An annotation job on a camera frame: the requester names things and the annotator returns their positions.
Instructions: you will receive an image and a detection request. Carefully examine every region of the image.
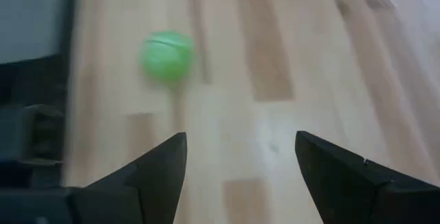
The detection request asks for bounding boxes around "dark grey camera box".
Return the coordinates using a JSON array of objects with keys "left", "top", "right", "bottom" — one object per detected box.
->
[{"left": 0, "top": 104, "right": 65, "bottom": 188}]

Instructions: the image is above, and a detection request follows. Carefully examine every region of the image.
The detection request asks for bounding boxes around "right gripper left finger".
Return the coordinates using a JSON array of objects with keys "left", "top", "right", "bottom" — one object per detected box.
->
[{"left": 70, "top": 131, "right": 188, "bottom": 224}]

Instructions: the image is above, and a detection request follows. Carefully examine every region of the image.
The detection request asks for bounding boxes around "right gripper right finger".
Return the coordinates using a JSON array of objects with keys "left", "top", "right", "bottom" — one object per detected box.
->
[{"left": 294, "top": 130, "right": 440, "bottom": 224}]

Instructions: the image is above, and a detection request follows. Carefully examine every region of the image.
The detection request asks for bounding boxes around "green cabbage toy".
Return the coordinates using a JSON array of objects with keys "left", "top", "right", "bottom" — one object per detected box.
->
[{"left": 138, "top": 30, "right": 196, "bottom": 85}]

